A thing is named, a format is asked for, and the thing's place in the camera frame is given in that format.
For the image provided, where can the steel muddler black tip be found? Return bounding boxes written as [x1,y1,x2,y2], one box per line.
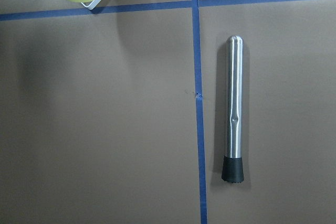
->
[222,35,244,184]

